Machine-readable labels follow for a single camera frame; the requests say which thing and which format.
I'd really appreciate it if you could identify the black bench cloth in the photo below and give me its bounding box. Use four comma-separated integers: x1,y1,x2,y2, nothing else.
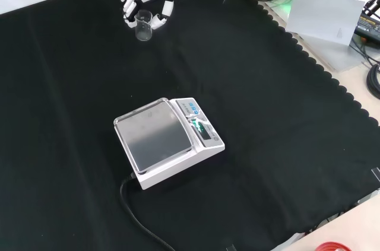
0,0,380,251

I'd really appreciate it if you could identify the white electronic balance steel pan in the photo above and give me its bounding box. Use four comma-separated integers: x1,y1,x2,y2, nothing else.
113,97,226,191

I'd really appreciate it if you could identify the pale grey board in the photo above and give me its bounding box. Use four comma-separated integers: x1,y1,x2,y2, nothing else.
285,0,366,47

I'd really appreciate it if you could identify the grey metal base plate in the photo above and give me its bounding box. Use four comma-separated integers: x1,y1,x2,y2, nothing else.
251,0,372,73

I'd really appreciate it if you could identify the black balance power cable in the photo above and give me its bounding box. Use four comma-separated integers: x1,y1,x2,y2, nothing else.
119,173,176,251

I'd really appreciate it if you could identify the thick black cable coil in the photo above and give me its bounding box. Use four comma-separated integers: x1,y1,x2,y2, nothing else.
366,63,380,100

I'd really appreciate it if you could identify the black power supply yellow label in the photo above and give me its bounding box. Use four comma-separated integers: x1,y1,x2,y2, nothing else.
354,13,380,37

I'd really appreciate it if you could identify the small clear glass beaker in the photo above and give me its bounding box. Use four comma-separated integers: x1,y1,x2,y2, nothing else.
134,9,154,42

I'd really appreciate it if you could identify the red round object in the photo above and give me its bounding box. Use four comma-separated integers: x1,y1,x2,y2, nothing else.
314,241,353,251

